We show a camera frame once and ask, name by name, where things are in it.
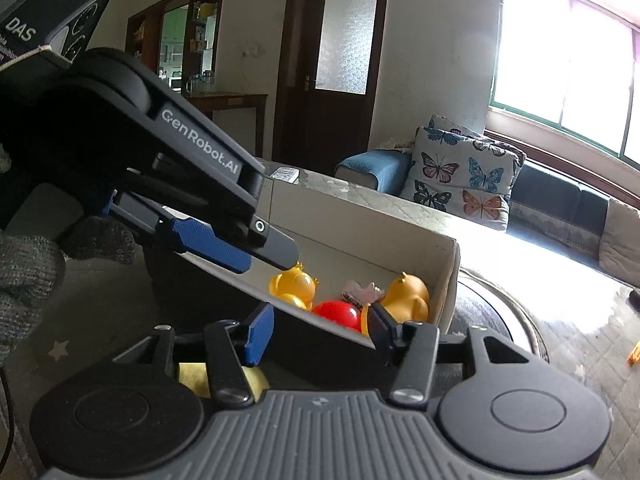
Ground large window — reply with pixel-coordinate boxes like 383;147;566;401
489;0;640;162

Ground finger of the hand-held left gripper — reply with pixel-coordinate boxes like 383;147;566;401
102;190;253;275
215;212;299;271

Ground dark wooden door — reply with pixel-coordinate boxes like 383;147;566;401
272;0;392;176

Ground red plastic ball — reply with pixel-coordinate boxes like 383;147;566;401
312;301;362;333

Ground yellow plush duck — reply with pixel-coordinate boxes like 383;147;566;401
177;362;271;403

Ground grey quilted star table cover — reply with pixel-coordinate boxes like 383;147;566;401
0;167;640;480

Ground thin black cable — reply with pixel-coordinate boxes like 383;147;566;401
0;364;17;463

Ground white sofa cushion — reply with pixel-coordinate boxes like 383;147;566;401
598;197;640;274

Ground small pink toy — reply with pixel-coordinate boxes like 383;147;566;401
341;282;384;311

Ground large orange rubber duck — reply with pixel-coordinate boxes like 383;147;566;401
361;272;431;336

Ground clear glass cups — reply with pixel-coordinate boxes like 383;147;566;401
185;71;217;94

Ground wooden shelf cabinet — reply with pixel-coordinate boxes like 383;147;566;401
125;0;228;96

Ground grey cardboard box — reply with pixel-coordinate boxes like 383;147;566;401
142;180;461;361

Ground wooden console table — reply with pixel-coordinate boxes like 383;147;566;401
187;91;270;158

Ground small orange rubber duck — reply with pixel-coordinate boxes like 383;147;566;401
269;261;321;311

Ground person's left hand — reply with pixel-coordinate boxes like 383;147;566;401
0;215;137;361

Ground butterfly print pillow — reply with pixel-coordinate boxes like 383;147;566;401
427;114;527;161
400;127;521;232

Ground blue sofa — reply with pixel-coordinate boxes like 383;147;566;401
335;150;640;276

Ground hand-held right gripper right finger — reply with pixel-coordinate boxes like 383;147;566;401
367;302;533;408

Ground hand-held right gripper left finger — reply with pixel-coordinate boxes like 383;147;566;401
112;304;276;408

